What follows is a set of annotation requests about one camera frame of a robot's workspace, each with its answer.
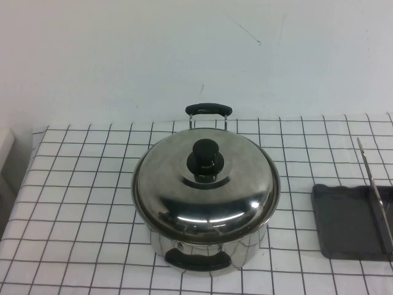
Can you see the white black-grid tablecloth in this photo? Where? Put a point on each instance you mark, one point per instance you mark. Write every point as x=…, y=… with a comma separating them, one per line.
x=76, y=184

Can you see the steel pot lid black knob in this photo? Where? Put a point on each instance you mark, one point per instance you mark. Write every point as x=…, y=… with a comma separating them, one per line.
x=172, y=172

